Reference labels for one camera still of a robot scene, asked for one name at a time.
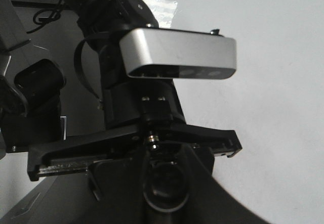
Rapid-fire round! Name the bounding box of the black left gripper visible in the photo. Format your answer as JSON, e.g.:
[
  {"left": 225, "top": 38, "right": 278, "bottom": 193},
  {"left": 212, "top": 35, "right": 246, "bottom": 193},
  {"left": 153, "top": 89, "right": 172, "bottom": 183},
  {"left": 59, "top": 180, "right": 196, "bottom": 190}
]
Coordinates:
[{"left": 27, "top": 79, "right": 242, "bottom": 202}]

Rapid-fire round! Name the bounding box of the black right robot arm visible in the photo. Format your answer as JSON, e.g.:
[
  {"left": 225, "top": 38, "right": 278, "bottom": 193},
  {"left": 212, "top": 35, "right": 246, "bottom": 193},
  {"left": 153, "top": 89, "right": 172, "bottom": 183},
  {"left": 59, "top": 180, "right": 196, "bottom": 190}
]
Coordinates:
[{"left": 1, "top": 0, "right": 66, "bottom": 153}]

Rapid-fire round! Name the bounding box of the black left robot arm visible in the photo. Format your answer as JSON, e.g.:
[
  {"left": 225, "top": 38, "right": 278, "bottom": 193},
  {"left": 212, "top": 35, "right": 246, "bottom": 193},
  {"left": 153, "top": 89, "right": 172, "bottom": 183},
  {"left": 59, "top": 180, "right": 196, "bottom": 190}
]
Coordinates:
[{"left": 27, "top": 0, "right": 241, "bottom": 204}]

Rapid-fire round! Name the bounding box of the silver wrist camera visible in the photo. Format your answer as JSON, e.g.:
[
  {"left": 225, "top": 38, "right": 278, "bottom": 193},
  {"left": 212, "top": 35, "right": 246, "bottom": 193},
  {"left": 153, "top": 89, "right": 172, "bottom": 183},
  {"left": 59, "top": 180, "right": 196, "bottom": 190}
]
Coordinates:
[{"left": 119, "top": 28, "right": 237, "bottom": 80}]

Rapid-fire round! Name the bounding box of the black cable loop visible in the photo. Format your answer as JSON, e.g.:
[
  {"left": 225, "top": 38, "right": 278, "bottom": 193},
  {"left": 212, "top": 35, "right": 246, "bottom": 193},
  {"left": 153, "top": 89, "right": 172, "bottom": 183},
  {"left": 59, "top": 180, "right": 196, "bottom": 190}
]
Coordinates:
[{"left": 73, "top": 30, "right": 132, "bottom": 110}]

